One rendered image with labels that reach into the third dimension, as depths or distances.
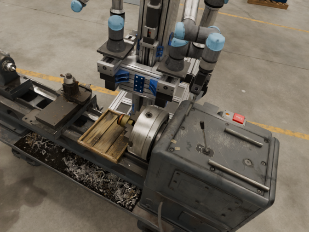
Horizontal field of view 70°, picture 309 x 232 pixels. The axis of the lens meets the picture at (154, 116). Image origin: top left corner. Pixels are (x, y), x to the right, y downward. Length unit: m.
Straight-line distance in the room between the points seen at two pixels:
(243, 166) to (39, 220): 1.78
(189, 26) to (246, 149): 0.67
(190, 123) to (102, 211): 1.36
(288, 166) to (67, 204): 2.50
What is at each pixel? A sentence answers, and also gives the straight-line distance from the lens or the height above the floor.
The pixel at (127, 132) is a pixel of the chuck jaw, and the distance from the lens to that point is 1.27.
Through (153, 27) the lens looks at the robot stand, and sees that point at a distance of 1.72.
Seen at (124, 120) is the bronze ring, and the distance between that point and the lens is 1.33.
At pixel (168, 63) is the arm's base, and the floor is 1.20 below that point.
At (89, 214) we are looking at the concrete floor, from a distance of 2.25.
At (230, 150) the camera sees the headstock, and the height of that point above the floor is 1.25.
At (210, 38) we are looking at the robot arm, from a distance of 1.00.
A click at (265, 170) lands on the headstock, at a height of 1.26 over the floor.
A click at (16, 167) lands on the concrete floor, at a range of 2.63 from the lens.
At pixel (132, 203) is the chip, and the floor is 0.56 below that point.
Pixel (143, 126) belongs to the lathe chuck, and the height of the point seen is 1.21.
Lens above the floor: 2.12
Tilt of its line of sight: 47 degrees down
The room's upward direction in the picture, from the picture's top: 11 degrees clockwise
